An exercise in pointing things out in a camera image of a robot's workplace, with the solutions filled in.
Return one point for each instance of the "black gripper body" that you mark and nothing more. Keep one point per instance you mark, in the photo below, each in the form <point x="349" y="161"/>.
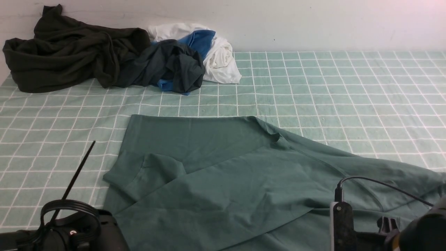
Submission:
<point x="94" y="233"/>

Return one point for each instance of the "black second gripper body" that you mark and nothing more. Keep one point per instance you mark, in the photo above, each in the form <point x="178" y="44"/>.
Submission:
<point x="386" y="239"/>

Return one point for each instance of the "green long-sleeve top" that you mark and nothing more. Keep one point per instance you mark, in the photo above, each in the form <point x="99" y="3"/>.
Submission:
<point x="236" y="184"/>

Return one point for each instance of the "black second robot arm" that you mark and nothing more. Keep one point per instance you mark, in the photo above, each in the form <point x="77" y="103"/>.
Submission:
<point x="426" y="233"/>

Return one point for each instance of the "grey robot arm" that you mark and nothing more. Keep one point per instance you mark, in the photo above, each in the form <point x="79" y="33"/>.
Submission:
<point x="19" y="240"/>

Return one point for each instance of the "green checkered tablecloth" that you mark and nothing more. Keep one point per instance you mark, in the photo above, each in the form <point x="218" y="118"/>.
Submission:
<point x="388" y="105"/>

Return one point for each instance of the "dark olive crumpled garment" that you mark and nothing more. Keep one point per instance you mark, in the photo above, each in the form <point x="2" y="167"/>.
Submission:
<point x="65" y="52"/>

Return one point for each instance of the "dark grey crumpled garment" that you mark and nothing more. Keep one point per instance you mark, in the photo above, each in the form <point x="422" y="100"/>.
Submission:
<point x="167" y="60"/>

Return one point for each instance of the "white crumpled garment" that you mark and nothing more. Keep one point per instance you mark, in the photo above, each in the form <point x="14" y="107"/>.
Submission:
<point x="219" y="62"/>

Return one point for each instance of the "blue crumpled garment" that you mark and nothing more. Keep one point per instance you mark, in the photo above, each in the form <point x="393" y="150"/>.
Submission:
<point x="200" y="42"/>

